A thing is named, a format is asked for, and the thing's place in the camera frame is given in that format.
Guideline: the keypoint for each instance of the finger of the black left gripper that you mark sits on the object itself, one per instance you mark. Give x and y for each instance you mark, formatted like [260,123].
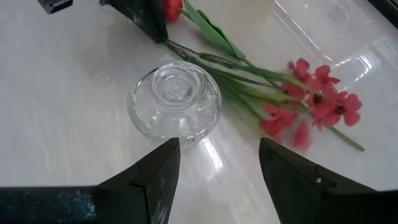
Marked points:
[140,15]

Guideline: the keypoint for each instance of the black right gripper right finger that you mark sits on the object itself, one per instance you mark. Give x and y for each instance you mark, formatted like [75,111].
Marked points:
[295,186]

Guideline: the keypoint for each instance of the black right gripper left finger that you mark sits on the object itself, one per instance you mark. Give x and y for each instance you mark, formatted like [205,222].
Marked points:
[140,193]

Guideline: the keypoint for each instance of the red artificial tulip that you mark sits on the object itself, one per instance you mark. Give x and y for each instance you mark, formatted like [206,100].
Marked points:
[172,9]

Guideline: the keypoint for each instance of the red artificial flower bunch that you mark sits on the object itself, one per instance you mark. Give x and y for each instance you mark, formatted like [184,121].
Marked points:
[320,102]

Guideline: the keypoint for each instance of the clear glass vase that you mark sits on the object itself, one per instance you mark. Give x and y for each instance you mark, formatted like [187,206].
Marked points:
[174,102]

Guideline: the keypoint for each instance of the black table frame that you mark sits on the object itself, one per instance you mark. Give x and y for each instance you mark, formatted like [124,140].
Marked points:
[388,9]

